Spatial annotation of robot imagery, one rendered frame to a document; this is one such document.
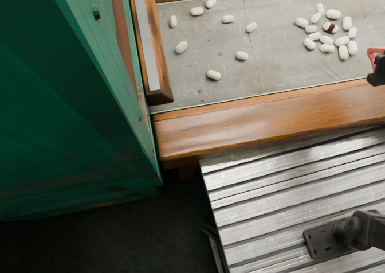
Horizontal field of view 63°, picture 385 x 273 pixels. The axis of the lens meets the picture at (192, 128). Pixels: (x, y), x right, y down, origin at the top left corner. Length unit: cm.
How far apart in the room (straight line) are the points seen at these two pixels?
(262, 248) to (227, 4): 63
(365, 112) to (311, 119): 14
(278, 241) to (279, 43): 50
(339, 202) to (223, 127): 36
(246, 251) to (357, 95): 47
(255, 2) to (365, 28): 30
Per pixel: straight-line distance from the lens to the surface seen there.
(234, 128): 73
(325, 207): 88
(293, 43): 89
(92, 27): 17
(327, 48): 89
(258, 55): 84
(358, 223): 76
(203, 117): 73
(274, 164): 84
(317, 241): 86
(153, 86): 65
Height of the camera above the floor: 146
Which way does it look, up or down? 75 degrees down
